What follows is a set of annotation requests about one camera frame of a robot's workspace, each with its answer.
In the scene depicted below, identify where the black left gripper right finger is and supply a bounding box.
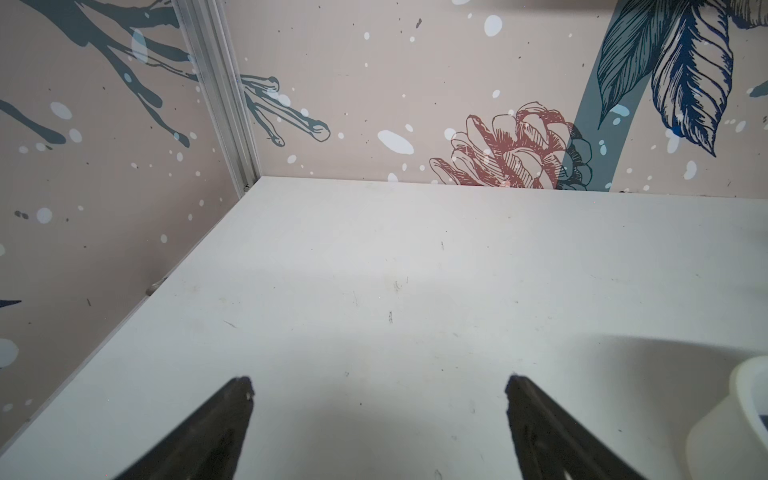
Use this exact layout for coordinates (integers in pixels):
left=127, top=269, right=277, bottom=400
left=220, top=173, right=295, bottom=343
left=505, top=375, right=642, bottom=479

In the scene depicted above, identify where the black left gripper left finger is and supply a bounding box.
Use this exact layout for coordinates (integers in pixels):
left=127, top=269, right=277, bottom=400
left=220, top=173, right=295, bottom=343
left=117, top=377, right=254, bottom=480

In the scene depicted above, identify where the white plastic storage box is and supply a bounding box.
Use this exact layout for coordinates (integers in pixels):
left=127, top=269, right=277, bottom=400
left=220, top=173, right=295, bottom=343
left=685, top=356, right=767, bottom=479

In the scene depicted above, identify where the aluminium corner frame post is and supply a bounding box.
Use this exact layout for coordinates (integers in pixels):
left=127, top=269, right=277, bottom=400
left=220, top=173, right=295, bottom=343
left=173, top=0, right=260, bottom=197

